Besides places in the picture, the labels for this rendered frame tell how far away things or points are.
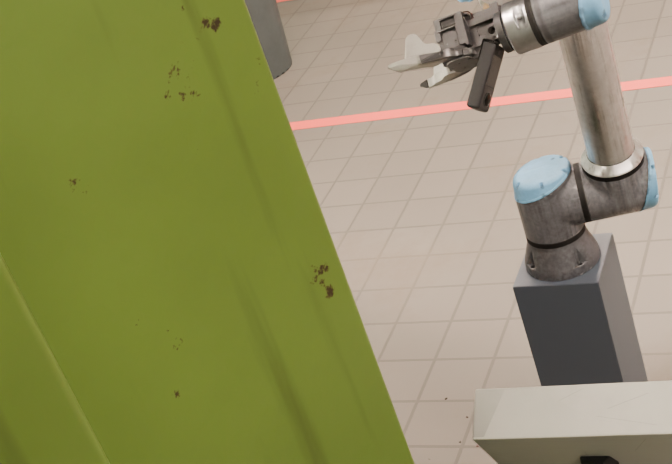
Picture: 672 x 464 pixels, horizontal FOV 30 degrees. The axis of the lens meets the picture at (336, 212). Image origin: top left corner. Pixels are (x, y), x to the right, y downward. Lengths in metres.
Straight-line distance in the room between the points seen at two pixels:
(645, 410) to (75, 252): 0.87
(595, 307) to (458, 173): 1.96
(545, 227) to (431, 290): 1.33
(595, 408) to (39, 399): 0.89
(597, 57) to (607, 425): 1.19
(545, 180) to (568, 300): 0.32
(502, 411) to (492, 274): 2.49
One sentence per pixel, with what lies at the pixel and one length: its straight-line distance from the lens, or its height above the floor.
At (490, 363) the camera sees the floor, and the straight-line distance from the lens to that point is 3.96.
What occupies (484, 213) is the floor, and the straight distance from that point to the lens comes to 4.72.
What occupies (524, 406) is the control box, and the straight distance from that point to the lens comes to 1.88.
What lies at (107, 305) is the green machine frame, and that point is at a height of 1.72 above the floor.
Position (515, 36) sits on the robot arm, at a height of 1.55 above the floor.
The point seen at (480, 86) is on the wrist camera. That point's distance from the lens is 2.12.
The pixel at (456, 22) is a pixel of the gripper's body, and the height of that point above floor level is 1.58.
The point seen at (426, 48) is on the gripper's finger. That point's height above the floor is 1.56.
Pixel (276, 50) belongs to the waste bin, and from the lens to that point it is 6.50.
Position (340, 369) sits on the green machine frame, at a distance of 1.65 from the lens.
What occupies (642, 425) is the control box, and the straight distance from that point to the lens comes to 1.83.
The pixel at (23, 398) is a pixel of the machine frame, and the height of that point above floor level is 1.75.
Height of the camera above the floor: 2.37
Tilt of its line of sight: 28 degrees down
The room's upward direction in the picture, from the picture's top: 20 degrees counter-clockwise
